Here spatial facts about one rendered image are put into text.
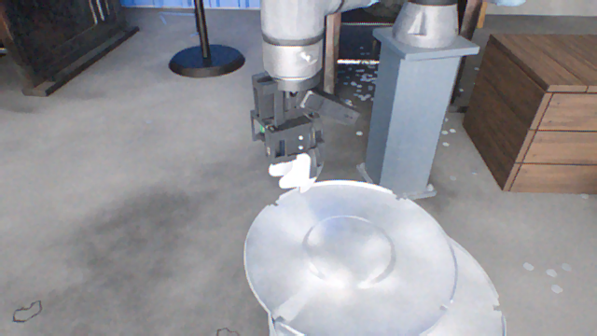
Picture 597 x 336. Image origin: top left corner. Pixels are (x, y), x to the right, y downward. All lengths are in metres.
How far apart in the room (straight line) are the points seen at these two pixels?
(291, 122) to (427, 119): 0.57
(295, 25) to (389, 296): 0.34
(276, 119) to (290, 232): 0.17
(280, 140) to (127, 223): 0.73
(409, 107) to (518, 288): 0.49
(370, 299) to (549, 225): 0.83
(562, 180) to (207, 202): 1.04
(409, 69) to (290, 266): 0.58
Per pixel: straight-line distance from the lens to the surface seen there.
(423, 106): 0.99
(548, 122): 1.19
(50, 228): 1.23
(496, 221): 1.19
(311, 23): 0.45
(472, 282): 0.56
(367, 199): 0.62
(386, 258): 0.54
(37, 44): 2.10
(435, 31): 0.93
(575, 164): 1.33
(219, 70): 1.91
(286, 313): 0.48
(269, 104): 0.50
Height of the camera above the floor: 0.75
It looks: 37 degrees down
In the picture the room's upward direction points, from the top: straight up
